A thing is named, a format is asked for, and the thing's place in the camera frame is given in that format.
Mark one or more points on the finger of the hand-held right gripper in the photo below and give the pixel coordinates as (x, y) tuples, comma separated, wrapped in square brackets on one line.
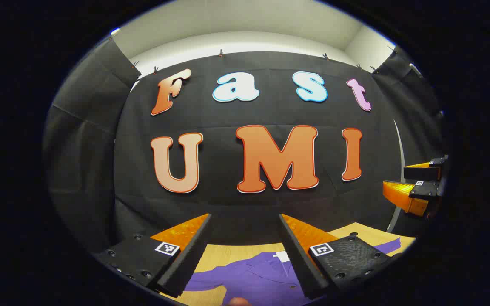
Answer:
[(398, 193), (421, 173)]

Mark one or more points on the white frame pole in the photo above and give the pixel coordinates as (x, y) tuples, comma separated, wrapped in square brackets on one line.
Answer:
[(401, 146)]

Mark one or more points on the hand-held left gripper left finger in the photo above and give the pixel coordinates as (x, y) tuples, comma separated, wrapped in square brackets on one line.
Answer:
[(192, 255)]

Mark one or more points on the black backdrop cloth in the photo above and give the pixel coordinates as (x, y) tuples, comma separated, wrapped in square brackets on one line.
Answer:
[(219, 114)]

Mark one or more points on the purple knit shirt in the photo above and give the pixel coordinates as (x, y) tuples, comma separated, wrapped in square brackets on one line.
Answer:
[(253, 276)]

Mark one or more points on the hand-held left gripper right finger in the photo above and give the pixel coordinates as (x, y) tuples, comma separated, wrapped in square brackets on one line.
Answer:
[(298, 259)]

